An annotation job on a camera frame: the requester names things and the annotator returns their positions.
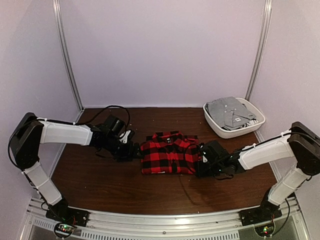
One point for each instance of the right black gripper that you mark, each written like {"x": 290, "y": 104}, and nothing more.
{"x": 200, "y": 171}

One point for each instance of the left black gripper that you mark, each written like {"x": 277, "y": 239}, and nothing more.
{"x": 128, "y": 155}

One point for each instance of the red black plaid shirt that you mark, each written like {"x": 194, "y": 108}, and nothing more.
{"x": 170, "y": 152}

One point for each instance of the white plastic tub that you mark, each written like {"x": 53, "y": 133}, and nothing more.
{"x": 239, "y": 132}

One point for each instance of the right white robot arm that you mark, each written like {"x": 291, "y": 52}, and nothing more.
{"x": 298, "y": 142}

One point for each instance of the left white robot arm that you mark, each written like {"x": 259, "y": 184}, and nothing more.
{"x": 34, "y": 135}

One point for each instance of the grey button shirt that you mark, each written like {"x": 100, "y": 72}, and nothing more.
{"x": 229, "y": 113}

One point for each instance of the black white printed shirt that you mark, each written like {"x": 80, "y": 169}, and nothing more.
{"x": 250, "y": 123}

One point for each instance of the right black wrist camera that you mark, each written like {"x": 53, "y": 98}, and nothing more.
{"x": 212, "y": 152}

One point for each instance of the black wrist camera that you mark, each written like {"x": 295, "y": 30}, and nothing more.
{"x": 116, "y": 128}
{"x": 212, "y": 152}

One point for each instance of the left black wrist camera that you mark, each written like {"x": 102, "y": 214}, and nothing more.
{"x": 116, "y": 128}

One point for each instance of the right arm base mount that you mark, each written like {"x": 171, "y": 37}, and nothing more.
{"x": 267, "y": 211}

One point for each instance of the aluminium front rail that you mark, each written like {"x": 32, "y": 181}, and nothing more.
{"x": 222, "y": 225}

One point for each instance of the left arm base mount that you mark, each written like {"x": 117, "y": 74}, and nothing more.
{"x": 62, "y": 212}

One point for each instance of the left aluminium frame post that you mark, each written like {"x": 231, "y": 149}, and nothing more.
{"x": 65, "y": 53}

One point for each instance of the aluminium frame post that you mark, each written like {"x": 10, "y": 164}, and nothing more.
{"x": 65, "y": 53}
{"x": 263, "y": 36}

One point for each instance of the right aluminium frame post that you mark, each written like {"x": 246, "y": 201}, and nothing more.
{"x": 263, "y": 36}

